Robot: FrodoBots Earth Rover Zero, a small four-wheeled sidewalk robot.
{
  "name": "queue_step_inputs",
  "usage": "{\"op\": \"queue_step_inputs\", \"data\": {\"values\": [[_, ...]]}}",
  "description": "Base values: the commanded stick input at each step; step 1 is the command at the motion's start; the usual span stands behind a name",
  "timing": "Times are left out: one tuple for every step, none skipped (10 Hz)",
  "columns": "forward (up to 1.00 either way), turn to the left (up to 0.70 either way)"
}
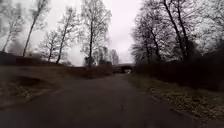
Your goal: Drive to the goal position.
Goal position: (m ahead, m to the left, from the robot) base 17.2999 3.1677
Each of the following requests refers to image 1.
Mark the grass verge with dry leaves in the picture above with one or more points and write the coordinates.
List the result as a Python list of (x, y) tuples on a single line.
[(186, 98), (26, 83)]

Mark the dark hedge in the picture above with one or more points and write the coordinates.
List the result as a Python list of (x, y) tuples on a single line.
[(20, 60)]

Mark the dark asphalt path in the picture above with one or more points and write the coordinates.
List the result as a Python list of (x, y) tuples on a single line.
[(96, 103)]

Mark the dark underpass bridge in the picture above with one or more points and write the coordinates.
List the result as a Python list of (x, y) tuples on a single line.
[(126, 68)]

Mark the row of bare trees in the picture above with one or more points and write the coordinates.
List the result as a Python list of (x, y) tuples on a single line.
[(176, 30), (66, 33)]

